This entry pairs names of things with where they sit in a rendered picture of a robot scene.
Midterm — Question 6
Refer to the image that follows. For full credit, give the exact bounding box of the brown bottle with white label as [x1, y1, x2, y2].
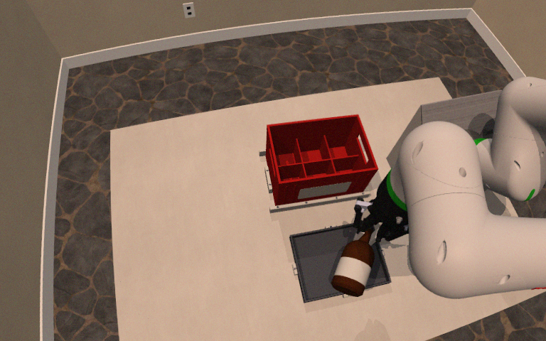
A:
[331, 229, 375, 297]

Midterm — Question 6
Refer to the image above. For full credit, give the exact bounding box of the red divided crate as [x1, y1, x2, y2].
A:
[266, 114, 378, 206]

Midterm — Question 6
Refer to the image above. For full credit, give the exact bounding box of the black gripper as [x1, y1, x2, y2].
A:
[353, 197, 409, 246]

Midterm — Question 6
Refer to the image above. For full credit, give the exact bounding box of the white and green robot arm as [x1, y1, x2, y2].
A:
[376, 77, 546, 299]

